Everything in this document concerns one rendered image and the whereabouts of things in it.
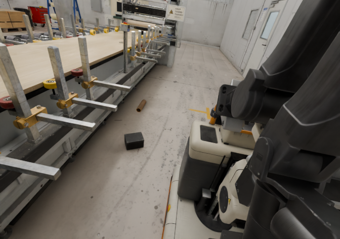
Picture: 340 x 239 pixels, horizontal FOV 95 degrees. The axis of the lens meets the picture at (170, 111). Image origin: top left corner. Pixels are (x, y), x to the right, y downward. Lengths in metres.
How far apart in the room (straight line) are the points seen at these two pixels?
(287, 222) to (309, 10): 0.25
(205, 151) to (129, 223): 0.86
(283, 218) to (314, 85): 0.15
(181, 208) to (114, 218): 0.54
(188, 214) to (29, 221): 1.11
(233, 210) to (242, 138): 0.36
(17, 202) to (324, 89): 1.58
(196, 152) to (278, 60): 0.67
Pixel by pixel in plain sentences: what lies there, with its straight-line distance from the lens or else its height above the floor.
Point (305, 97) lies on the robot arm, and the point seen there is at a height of 1.30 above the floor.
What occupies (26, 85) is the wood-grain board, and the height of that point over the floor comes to 0.90.
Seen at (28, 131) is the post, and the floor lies 0.77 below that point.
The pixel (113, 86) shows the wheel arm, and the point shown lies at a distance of 1.28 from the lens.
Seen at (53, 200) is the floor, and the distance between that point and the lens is 1.68.
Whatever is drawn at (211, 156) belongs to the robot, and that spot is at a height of 0.75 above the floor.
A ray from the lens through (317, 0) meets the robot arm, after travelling 0.29.
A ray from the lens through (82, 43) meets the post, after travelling 1.24.
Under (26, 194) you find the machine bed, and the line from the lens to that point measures 1.58.
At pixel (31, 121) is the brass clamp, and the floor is 0.84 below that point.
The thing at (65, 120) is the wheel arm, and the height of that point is 0.85.
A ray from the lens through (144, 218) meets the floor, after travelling 1.48.
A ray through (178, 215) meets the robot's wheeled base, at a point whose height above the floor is 0.28.
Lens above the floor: 1.36
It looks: 31 degrees down
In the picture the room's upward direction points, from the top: 10 degrees clockwise
